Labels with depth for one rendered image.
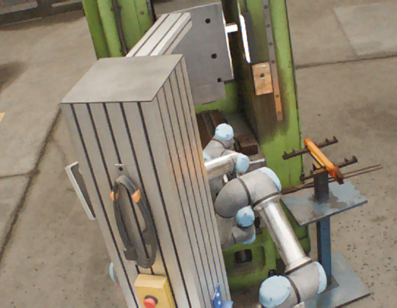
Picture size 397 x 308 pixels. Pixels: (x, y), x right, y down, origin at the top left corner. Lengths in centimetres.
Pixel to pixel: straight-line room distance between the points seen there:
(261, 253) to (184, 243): 195
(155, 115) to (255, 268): 228
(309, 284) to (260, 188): 41
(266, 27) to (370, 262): 162
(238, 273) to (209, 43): 142
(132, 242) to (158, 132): 39
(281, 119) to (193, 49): 71
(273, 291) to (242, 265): 138
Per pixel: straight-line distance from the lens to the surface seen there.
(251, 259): 356
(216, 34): 280
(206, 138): 319
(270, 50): 305
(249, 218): 258
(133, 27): 288
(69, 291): 399
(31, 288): 413
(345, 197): 317
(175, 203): 153
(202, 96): 291
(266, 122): 322
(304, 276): 225
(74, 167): 285
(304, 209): 311
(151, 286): 171
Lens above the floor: 264
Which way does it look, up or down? 33 degrees down
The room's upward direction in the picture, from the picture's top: 11 degrees counter-clockwise
